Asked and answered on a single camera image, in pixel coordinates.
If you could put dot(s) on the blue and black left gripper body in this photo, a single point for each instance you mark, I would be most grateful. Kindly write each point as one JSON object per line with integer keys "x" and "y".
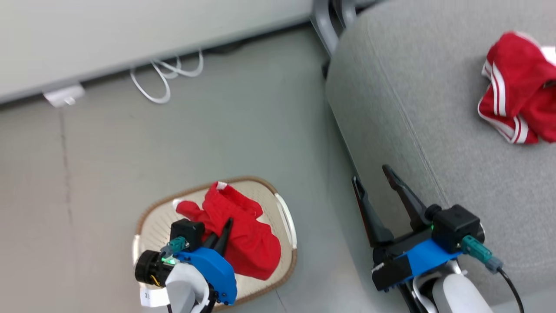
{"x": 215, "y": 271}

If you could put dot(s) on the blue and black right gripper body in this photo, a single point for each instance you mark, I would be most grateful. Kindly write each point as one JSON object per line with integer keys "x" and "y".
{"x": 408, "y": 256}

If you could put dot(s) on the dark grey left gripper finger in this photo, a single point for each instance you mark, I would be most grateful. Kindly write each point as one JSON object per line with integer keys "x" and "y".
{"x": 224, "y": 239}
{"x": 210, "y": 242}

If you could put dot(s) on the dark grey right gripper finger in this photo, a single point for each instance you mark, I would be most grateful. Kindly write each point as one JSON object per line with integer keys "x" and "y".
{"x": 371, "y": 221}
{"x": 410, "y": 204}

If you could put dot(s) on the plain red garment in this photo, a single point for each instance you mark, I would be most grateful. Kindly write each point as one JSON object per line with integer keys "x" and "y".
{"x": 252, "y": 248}

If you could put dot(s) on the red garment with white stripes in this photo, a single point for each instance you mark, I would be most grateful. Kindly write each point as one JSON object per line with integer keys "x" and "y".
{"x": 517, "y": 69}

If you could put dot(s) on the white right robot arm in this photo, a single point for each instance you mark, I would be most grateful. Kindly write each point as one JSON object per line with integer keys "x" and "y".
{"x": 456, "y": 295}

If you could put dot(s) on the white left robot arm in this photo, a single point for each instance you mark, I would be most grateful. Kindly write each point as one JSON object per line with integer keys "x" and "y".
{"x": 186, "y": 287}

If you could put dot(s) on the grey fabric sofa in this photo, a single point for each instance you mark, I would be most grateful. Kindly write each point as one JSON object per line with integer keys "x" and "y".
{"x": 434, "y": 108}

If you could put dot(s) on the beige plastic laundry basket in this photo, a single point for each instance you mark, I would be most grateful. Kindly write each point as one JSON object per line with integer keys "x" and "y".
{"x": 160, "y": 221}

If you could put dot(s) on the black flat base under partition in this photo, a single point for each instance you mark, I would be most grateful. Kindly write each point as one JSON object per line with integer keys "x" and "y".
{"x": 228, "y": 47}

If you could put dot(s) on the grey curved partition leg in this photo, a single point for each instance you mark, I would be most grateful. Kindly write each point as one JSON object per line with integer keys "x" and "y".
{"x": 323, "y": 21}
{"x": 345, "y": 11}

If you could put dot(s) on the white power adapter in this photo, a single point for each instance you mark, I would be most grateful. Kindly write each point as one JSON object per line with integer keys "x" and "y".
{"x": 64, "y": 95}

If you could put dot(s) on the large white partition panel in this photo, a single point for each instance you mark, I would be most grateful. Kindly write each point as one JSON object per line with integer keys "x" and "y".
{"x": 130, "y": 30}

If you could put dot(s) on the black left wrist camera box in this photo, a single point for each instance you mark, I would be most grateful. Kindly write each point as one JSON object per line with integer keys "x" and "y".
{"x": 187, "y": 232}

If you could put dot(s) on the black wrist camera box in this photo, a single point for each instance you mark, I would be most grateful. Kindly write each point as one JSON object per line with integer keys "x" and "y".
{"x": 187, "y": 232}
{"x": 456, "y": 226}

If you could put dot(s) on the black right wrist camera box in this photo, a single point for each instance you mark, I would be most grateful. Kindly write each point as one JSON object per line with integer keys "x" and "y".
{"x": 456, "y": 226}

